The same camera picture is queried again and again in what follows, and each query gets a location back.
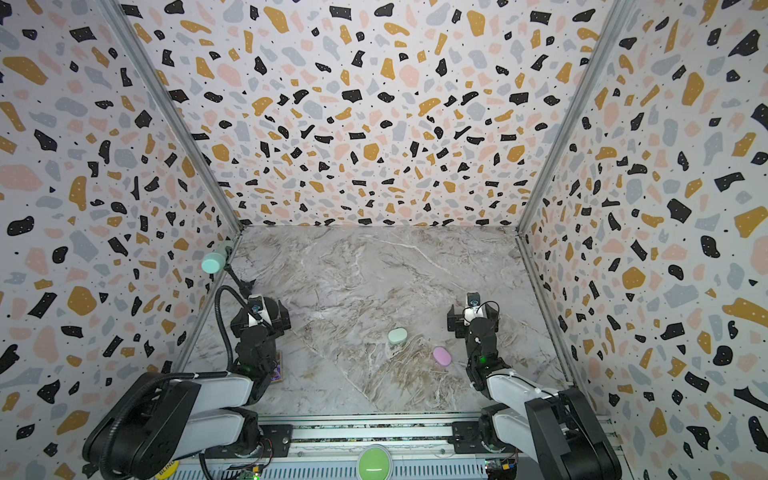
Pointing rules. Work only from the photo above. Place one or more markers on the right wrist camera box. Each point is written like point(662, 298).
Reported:
point(474, 307)

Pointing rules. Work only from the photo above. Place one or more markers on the mint green microphone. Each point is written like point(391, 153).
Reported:
point(215, 261)

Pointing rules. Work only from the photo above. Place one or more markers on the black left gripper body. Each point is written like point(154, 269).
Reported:
point(278, 329)

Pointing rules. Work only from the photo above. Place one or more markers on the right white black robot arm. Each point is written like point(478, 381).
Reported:
point(558, 430)

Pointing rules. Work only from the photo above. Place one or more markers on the colourful trading card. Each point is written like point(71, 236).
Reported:
point(277, 375)

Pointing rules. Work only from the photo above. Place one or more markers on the mint green earbud case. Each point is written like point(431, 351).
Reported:
point(397, 336)

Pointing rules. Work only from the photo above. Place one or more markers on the black microphone stand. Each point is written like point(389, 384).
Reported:
point(245, 287)

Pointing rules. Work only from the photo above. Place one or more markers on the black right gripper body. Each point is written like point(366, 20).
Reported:
point(459, 321)

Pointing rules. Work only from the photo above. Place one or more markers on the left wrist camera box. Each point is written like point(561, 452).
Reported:
point(256, 310)

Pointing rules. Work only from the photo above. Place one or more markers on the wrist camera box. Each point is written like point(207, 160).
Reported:
point(474, 307)
point(256, 310)

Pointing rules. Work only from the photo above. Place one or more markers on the pink earbud charging case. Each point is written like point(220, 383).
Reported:
point(441, 356)

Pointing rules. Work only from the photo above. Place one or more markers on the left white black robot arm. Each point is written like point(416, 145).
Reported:
point(165, 417)

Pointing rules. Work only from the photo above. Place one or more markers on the yellow round sticker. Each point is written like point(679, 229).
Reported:
point(165, 476)

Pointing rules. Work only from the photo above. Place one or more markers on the green round button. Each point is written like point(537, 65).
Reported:
point(375, 463)

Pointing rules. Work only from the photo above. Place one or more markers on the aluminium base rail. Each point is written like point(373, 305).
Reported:
point(437, 445)

